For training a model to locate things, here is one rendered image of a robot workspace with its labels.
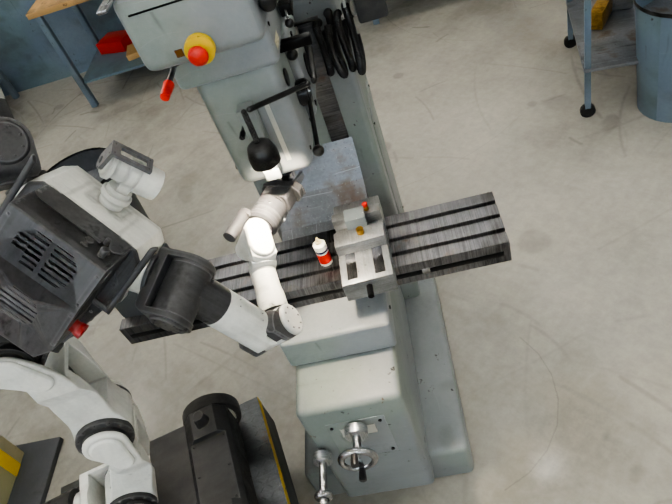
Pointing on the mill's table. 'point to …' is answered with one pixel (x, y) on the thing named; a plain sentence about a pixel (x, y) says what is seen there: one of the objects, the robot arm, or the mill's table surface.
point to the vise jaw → (349, 243)
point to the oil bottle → (322, 252)
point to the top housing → (226, 10)
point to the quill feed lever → (310, 114)
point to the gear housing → (236, 58)
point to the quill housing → (242, 83)
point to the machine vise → (382, 270)
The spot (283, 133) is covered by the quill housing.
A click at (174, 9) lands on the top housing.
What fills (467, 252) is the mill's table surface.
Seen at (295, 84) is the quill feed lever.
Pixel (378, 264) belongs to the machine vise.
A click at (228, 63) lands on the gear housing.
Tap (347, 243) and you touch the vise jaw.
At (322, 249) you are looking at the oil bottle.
